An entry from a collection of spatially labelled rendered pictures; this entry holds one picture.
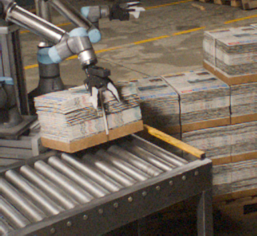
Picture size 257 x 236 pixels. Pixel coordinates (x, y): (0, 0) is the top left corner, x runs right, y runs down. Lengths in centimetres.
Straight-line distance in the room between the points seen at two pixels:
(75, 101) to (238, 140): 121
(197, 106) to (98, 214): 122
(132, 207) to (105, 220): 12
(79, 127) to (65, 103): 12
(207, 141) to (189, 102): 25
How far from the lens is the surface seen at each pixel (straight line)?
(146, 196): 239
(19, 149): 302
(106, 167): 255
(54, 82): 342
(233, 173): 356
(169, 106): 325
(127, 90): 271
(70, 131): 259
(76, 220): 224
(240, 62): 335
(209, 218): 266
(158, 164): 256
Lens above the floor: 190
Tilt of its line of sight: 17 degrees down
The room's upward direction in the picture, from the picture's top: 3 degrees counter-clockwise
